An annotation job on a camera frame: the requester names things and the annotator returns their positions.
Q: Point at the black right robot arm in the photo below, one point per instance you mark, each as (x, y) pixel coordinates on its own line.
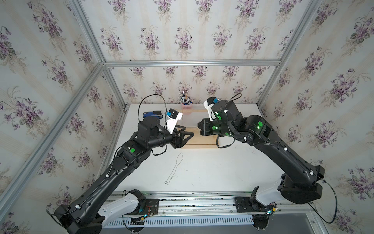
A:
(298, 184)

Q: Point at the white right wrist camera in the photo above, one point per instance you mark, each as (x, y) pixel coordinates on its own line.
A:
(208, 105)

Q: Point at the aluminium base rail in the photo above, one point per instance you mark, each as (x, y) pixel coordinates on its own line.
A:
(188, 209)

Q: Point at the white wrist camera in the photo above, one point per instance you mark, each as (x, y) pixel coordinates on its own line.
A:
(172, 117)
(208, 105)

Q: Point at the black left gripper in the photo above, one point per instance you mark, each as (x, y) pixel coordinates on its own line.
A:
(180, 143)

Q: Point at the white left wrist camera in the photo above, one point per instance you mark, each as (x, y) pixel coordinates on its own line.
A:
(172, 117)

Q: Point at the blue stapler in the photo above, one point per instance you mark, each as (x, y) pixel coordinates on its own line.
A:
(157, 114)

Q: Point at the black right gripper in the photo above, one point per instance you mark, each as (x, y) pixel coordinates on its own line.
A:
(205, 129)

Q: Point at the wooden jewelry display stand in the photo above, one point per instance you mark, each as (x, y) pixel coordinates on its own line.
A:
(190, 119)

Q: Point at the pink pen cup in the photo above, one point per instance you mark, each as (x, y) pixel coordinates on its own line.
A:
(186, 102)

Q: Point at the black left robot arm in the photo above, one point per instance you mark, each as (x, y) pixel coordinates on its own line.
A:
(90, 213)

